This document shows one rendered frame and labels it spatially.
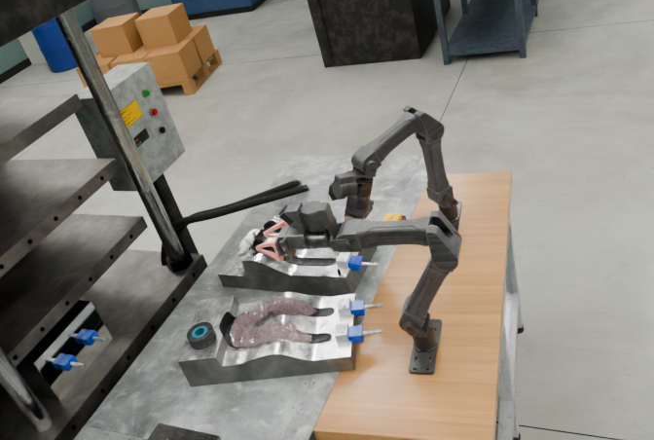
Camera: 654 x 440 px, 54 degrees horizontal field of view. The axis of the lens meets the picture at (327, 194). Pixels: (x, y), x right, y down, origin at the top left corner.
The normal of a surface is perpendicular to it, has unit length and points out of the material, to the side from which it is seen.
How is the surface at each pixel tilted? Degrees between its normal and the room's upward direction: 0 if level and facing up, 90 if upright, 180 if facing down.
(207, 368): 90
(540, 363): 0
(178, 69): 90
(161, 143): 90
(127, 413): 0
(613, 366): 0
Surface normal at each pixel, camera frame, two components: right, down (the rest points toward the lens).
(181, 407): -0.24, -0.82
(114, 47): -0.24, 0.57
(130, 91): 0.90, 0.01
